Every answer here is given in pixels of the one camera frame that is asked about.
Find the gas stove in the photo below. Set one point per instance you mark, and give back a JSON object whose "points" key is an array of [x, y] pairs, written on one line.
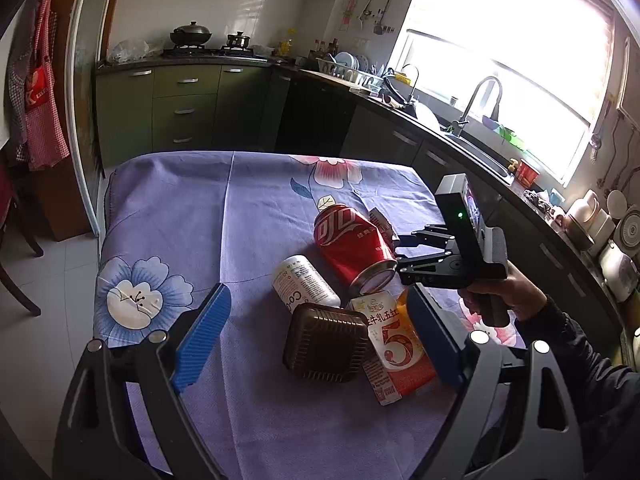
{"points": [[215, 51]]}

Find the purple floral tablecloth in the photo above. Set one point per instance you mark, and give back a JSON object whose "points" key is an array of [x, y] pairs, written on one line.
{"points": [[225, 220]]}

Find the steel sink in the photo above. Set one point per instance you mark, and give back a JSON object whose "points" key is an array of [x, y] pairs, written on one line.
{"points": [[480, 152]]}

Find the steel pot with lid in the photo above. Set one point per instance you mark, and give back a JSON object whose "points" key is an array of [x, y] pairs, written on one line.
{"points": [[238, 41]]}

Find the window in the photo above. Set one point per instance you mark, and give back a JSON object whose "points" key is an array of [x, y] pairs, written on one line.
{"points": [[500, 45]]}

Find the person's right forearm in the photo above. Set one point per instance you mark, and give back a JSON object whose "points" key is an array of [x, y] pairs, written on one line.
{"points": [[590, 385]]}

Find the black wok with lid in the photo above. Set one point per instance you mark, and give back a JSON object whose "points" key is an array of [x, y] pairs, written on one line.
{"points": [[191, 35]]}

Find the red noodle cup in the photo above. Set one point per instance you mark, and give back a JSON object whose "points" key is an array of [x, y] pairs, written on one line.
{"points": [[526, 172]]}

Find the orange milk carton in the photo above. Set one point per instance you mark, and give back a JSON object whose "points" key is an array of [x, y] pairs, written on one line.
{"points": [[395, 355]]}

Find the red soda can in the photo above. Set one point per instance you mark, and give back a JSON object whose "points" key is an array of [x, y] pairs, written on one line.
{"points": [[350, 245]]}

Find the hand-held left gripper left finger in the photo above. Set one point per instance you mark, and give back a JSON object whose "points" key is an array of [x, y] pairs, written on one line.
{"points": [[202, 340]]}

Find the green lower cabinets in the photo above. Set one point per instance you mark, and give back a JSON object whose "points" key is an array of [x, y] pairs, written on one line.
{"points": [[185, 105]]}

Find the hanging kitchen utensils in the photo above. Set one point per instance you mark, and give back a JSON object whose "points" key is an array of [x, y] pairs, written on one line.
{"points": [[370, 12]]}

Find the white rice cooker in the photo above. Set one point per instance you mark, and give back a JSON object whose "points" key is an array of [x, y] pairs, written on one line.
{"points": [[617, 270]]}

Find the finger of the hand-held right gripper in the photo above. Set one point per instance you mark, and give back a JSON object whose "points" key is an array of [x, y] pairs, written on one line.
{"points": [[425, 235], [420, 262]]}

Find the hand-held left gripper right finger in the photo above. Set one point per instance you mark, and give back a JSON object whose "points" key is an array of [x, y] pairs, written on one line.
{"points": [[435, 340]]}

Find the red checked apron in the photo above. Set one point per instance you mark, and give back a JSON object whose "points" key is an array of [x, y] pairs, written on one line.
{"points": [[42, 85]]}

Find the dark rag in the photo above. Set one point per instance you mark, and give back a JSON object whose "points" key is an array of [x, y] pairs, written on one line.
{"points": [[542, 200]]}

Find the white plastic bottle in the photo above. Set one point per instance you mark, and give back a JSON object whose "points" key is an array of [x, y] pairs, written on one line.
{"points": [[302, 282]]}

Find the white electric kettle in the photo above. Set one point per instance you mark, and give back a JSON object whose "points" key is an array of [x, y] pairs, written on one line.
{"points": [[590, 220]]}

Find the person's right hand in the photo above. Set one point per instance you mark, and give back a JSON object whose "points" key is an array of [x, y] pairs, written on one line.
{"points": [[520, 295]]}

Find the dark wooden chair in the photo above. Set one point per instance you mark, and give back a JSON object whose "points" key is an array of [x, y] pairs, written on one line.
{"points": [[15, 260]]}

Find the dark lower cabinets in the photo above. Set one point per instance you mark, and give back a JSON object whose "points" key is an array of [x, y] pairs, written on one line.
{"points": [[380, 130]]}

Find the white plastic bag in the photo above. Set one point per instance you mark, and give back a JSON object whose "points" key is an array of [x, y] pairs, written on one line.
{"points": [[129, 51]]}

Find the brown plastic tray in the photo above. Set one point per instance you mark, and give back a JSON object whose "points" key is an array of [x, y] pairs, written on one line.
{"points": [[325, 342]]}

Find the small steel faucet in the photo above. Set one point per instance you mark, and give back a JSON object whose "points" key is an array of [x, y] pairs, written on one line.
{"points": [[412, 80]]}

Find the dish rack with dishes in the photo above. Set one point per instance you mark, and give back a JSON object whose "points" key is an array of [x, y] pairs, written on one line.
{"points": [[350, 67]]}

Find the condiment bottles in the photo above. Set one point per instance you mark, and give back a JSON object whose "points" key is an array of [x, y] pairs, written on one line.
{"points": [[325, 47]]}

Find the tall steel faucet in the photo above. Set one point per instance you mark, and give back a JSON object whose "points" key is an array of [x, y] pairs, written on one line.
{"points": [[475, 100]]}

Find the glass sliding door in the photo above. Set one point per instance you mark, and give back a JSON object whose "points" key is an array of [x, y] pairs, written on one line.
{"points": [[87, 85]]}

